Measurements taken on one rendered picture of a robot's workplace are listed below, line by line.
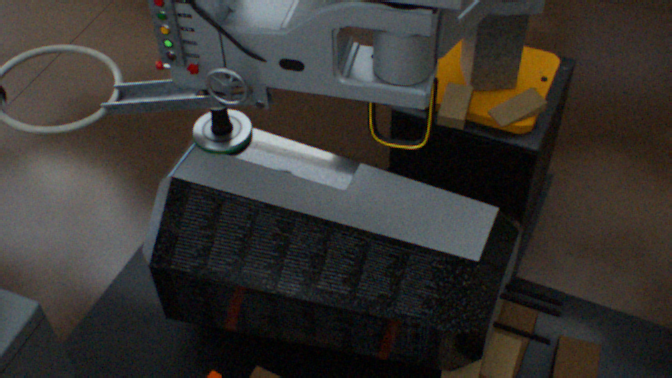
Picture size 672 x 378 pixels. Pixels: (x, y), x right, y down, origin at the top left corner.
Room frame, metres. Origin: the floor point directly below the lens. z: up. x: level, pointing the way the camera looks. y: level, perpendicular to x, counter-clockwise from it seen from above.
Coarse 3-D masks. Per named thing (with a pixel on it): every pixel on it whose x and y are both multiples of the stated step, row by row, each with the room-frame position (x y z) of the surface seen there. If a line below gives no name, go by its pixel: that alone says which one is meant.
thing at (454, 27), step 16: (464, 0) 2.06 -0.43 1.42; (480, 0) 2.13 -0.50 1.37; (496, 0) 2.24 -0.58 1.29; (512, 0) 2.31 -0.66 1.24; (448, 16) 1.99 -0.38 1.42; (464, 16) 2.05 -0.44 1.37; (480, 16) 2.16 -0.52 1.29; (448, 32) 1.99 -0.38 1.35; (464, 32) 2.08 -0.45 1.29; (448, 48) 2.00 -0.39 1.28
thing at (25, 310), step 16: (0, 288) 1.46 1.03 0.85; (0, 304) 1.40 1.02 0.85; (16, 304) 1.40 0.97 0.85; (32, 304) 1.39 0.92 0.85; (0, 320) 1.34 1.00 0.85; (16, 320) 1.34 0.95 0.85; (32, 320) 1.35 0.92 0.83; (0, 336) 1.28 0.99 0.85; (16, 336) 1.29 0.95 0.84; (32, 336) 1.33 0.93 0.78; (48, 336) 1.37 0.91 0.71; (0, 352) 1.23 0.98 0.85; (16, 352) 1.26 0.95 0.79; (32, 352) 1.30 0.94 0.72; (48, 352) 1.35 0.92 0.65; (64, 352) 1.39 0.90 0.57; (0, 368) 1.20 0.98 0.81; (16, 368) 1.24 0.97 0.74; (32, 368) 1.28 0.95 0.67; (48, 368) 1.32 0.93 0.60; (64, 368) 1.37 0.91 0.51
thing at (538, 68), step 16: (528, 48) 2.64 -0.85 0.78; (448, 64) 2.55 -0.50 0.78; (528, 64) 2.53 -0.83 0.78; (544, 64) 2.53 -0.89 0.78; (448, 80) 2.45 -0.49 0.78; (464, 80) 2.45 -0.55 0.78; (528, 80) 2.43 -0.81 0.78; (544, 80) 2.42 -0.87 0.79; (480, 96) 2.35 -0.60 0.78; (496, 96) 2.34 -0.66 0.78; (512, 96) 2.34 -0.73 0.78; (544, 96) 2.33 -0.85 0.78; (480, 112) 2.25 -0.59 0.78; (512, 128) 2.17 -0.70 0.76; (528, 128) 2.17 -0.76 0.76
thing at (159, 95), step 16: (160, 80) 2.27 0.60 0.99; (128, 96) 2.28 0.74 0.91; (144, 96) 2.26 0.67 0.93; (160, 96) 2.23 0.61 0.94; (176, 96) 2.20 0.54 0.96; (192, 96) 2.18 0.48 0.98; (208, 96) 2.09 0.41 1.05; (224, 96) 2.07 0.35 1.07; (240, 96) 2.05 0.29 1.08; (272, 96) 2.03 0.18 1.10; (112, 112) 2.20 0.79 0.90; (128, 112) 2.18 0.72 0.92; (144, 112) 2.16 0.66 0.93
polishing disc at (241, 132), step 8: (232, 112) 2.23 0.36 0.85; (200, 120) 2.19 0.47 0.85; (208, 120) 2.19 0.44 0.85; (232, 120) 2.19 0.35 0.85; (240, 120) 2.19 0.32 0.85; (248, 120) 2.18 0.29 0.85; (200, 128) 2.15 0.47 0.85; (208, 128) 2.15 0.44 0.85; (240, 128) 2.14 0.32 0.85; (248, 128) 2.14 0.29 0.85; (200, 136) 2.11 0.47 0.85; (208, 136) 2.11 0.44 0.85; (216, 136) 2.10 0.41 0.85; (224, 136) 2.10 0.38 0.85; (232, 136) 2.10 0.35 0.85; (240, 136) 2.10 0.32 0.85; (248, 136) 2.10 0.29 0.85; (200, 144) 2.07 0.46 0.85; (208, 144) 2.06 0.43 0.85; (216, 144) 2.06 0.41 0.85; (224, 144) 2.06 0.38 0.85; (232, 144) 2.06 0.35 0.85; (240, 144) 2.07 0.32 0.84
